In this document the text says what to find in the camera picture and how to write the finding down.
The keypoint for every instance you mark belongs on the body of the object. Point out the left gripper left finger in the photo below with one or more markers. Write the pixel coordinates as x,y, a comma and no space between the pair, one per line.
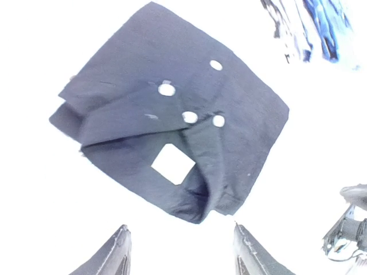
113,258

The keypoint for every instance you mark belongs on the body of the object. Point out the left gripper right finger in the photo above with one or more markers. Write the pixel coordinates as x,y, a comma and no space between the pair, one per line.
251,258

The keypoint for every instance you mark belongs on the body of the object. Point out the black long sleeve shirt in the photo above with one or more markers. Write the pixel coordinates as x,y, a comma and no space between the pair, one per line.
173,115

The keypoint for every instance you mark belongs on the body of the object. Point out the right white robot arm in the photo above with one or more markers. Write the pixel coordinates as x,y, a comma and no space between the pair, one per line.
347,227

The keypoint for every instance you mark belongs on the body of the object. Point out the blue plaid folded shirt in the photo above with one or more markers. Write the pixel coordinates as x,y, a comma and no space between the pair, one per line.
331,21

